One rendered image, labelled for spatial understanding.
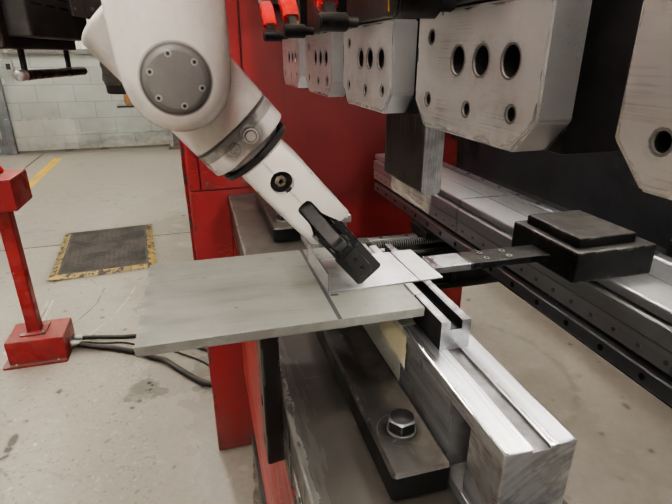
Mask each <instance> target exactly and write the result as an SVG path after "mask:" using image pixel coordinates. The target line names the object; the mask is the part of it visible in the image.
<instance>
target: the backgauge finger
mask: <svg viewBox="0 0 672 504"><path fill-rule="evenodd" d="M636 235H637V234H636V232H633V231H631V230H628V229H626V228H623V227H621V226H618V225H616V224H613V223H611V222H608V221H606V220H603V219H601V218H598V217H596V216H593V215H591V214H588V213H586V212H583V211H581V210H573V211H562V212H551V213H540V214H530V215H528V220H522V221H515V223H514V230H513V237H512V244H511V246H512V247H506V248H496V249H487V250H478V251H469V252H460V253H451V254H442V255H432V256H423V257H422V260H424V261H425V262H426V263H427V264H428V265H430V266H431V267H432V268H433V269H434V270H435V271H437V272H438V273H439V274H440V273H449V272H457V271H465V270H474V269H482V268H490V267H499V266H507V265H515V264H524V263H532V262H537V263H539V264H541V265H542V266H544V267H546V268H547V269H549V270H551V271H552V272H554V273H556V274H557V275H559V276H561V277H562V278H564V279H566V280H567V281H569V282H571V283H580V282H588V281H595V280H602V279H610V278H617V277H624V276H632V275H639V274H647V273H649V272H650V269H651V266H652V262H653V258H654V254H655V250H656V247H657V245H656V244H654V243H652V242H649V241H647V240H645V239H642V238H640V237H637V236H636Z"/></svg>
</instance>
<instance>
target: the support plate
mask: <svg viewBox="0 0 672 504"><path fill-rule="evenodd" d="M331 294H338V295H337V296H330V294H328V295H329V296H330V298H331V300H332V301H333V303H334V305H335V307H336V308H337V310H338V312H339V314H340V315H341V317H342V319H338V318H337V316H336V314H335V313H334V311H333V309H332V307H331V305H330V304H329V302H328V300H327V298H326V297H325V295H324V293H323V291H322V289H321V288H320V286H319V284H318V282H317V281H316V279H315V277H314V275H313V273H312V272H311V270H310V268H309V266H308V264H307V263H306V261H305V259H304V257H303V256H302V254H301V252H300V250H294V251H284V252H274V253H264V254H254V255H244V256H234V257H224V258H214V259H204V260H194V261H185V262H175V263H165V264H155V265H150V267H149V272H148V277H147V283H146V288H145V293H144V298H143V304H142V309H141V314H140V319H139V324H138V330H137V335H136V340H135V345H134V352H135V356H136V357H142V356H149V355H156V354H163V353H170V352H177V351H184V350H191V349H198V348H205V347H212V346H219V345H226V344H233V343H240V342H247V341H254V340H260V339H267V338H274V337H281V336H288V335H295V334H302V333H309V332H316V331H323V330H330V329H337V328H344V327H351V326H358V325H365V324H372V323H379V322H386V321H393V320H399V319H406V318H413V317H420V316H424V310H425V308H424V306H423V305H422V304H421V303H420V302H419V301H418V300H417V299H416V298H415V297H414V295H413V294H412V293H411V292H410V291H409V290H408V289H407V288H406V287H405V286H404V285H403V284H398V285H391V286H383V287H376V288H368V289H361V290H353V291H346V292H338V293H331Z"/></svg>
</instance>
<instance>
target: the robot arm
mask: <svg viewBox="0 0 672 504"><path fill-rule="evenodd" d="M101 3H102V5H101V6H100V7H99V8H98V9H97V11H96V12H95V13H94V14H93V16H92V17H91V18H90V20H89V21H88V23H87V24H86V26H85V28H84V30H83V33H82V37H81V40H82V43H83V45H84V46H85V47H86V48H87V49H88V50H89V51H90V52H91V53H92V54H93V55H94V56H95V57H96V58H97V59H98V60H99V61H100V62H101V63H102V64H103V65H104V66H105V67H106V68H107V69H108V70H109V71H110V72H111V73H112V74H113V75H114V76H115V77H116V78H118V79H119V80H120V81H121V82H122V84H123V87H124V89H125V92H126V94H127V96H128V98H129V99H130V101H131V103H132V104H133V106H134V107H135V108H136V109H137V111H138V112H139V113H140V114H141V115H142V116H143V117H144V118H145V119H147V120H148V121H149V122H151V123H152V124H154V125H156V126H158V127H160V128H163V129H165V130H170V131H172V132H173V133H174V134H175V135H176V136H177V137H178V138H179V139H180V140H181V141H182V142H183V143H184V144H185V145H186V146H187V147H188V148H189V149H190V150H191V151H192V152H193V153H194V154H195V155H196V156H197V157H198V158H199V159H200V160H201V161H202V162H203V163H204V164H205V165H206V166H207V167H208V168H209V169H210V170H212V171H213V172H214V173H215V174H216V175H217V176H221V175H224V176H225V178H226V179H227V180H229V181H234V180H236V179H238V178H240V177H241V176H242V177H243V178H244V179H245V180H246V181H247V182H248V183H249V184H250V185H251V186H252V187H253V188H254V190H255V191H256V192H257V193H258V194H259V195H260V196H261V197H262V198H263V199H264V200H265V201H266V202H267V203H268V204H269V205H270V206H271V207H273V208H274V209H275V210H276V211H277V212H278V213H279V214H280V215H281V216H282V217H283V218H284V219H285V220H286V221H287V222H288V223H289V224H290V225H291V226H292V227H293V228H295V229H296V230H297V231H298V232H299V233H300V234H301V235H302V236H303V237H304V238H306V239H307V240H308V241H309V242H310V243H311V244H319V242H320V243H321V244H322V245H323V246H324V247H325V248H326V249H327V250H328V251H329V252H330V253H331V255H332V256H333V257H334V258H335V261H336V262H337V263H338V264H339V266H340V267H341V268H342V269H343V270H344V271H345V272H346V273H347V274H348V275H349V276H350V277H351V278H352V279H353V280H354V281H355V282H356V283H357V284H362V283H363V282H364V281H365V280H366V279H367V278H369V277H370V276H371V275H372V274H373V273H374V272H375V271H376V270H377V269H378V268H380V263H379V262H378V261H377V259H376V258H375V257H374V256H373V255H372V254H371V253H370V252H369V251H368V250H367V249H366V247H365V246H364V245H363V244H362V243H361V242H360V241H359V240H358V239H357V238H356V236H355V235H354V234H353V233H352V232H351V231H350V230H349V229H348V228H347V227H346V226H345V224H344V223H343V222H342V220H343V219H344V218H345V217H346V218H347V217H348V214H349V212H348V210H347V209H346V208H345V207H344V206H343V205H342V203H341V202H340V201H339V200H338V199H337V198H336V197H335V196H334V195H333V193H332V192H331V191H330V190H329V189H328V188H327V187H326V186H325V185H324V184H323V183H322V181H321V180H320V179H319V178H318V177H317V176H316V175H315V174H314V173H313V171H312V170H311V169H310V168H309V167H308V166H307V165H306V164H305V163H304V161H303V160H302V159H301V158H300V157H299V156H298V155H297V154H296V152H295V151H294V150H293V149H292V148H291V147H290V146H289V145H288V144H287V143H285V142H284V141H283V140H282V139H281V138H282V136H283V134H284V133H285V129H286V127H285V125H284V124H283V123H282V122H279V121H280V119H281V114H280V113H279V111H278V110H277V109H276V108H275V107H274V106H273V105H272V103H271V102H270V101H269V100H268V99H267V98H266V97H265V95H263V93H262V92H261V91H260V90H259V89H258V87H257V86H256V85H255V84H254V83H253V82H252V81H251V79H250V78H249V77H248V76H247V75H246V74H245V73H244V71H243V70H242V69H241V68H240V67H239V66H238V64H237V63H236V62H235V61H234V60H233V59H232V58H231V56H230V43H229V31H228V19H227V8H226V0H101ZM298 209H299V210H300V211H301V212H300V211H299V210H298ZM338 220H339V221H338ZM332 221H333V222H334V223H333V222H332ZM318 241H319V242H318Z"/></svg>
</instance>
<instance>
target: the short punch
mask: <svg viewBox="0 0 672 504"><path fill-rule="evenodd" d="M444 139H445V132H443V131H440V130H436V129H433V128H430V127H426V126H425V125H424V124H423V122H422V119H421V116H420V114H416V115H411V114H408V113H390V114H386V136H385V163H384V171H385V172H386V173H388V174H389V175H391V190H393V191H394V192H396V193H397V194H399V195H400V196H402V197H403V198H405V199H406V200H408V201H409V202H411V203H412V204H414V205H415V206H417V207H418V208H420V209H421V210H423V211H424V212H426V213H427V214H430V208H431V195H432V194H438V193H439V192H440V187H441V175H442V163H443V151H444Z"/></svg>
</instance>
